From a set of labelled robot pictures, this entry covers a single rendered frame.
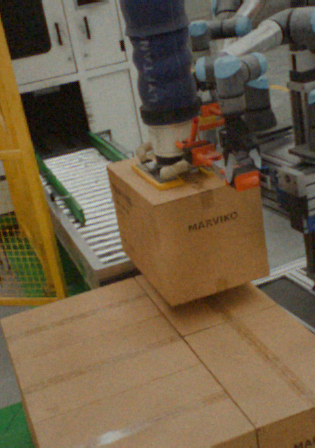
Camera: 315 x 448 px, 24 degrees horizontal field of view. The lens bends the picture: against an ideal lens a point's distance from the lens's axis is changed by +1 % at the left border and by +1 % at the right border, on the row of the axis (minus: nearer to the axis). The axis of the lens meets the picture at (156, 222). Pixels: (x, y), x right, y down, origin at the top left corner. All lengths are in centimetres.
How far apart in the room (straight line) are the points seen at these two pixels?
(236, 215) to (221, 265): 19
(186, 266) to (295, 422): 67
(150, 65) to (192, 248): 66
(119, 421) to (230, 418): 35
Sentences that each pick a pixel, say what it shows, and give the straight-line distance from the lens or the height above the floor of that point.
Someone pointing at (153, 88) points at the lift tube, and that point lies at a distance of 261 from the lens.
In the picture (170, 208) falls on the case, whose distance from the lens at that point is 249.
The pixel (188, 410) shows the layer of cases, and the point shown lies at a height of 54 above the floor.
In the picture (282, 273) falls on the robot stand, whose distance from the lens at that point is 374.
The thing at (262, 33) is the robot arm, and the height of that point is 156.
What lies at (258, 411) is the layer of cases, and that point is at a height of 54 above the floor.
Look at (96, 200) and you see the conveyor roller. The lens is 429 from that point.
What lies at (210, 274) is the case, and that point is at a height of 75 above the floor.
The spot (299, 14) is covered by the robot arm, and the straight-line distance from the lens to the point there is 251.
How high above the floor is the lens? 192
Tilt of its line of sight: 22 degrees down
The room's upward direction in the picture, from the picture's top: 11 degrees counter-clockwise
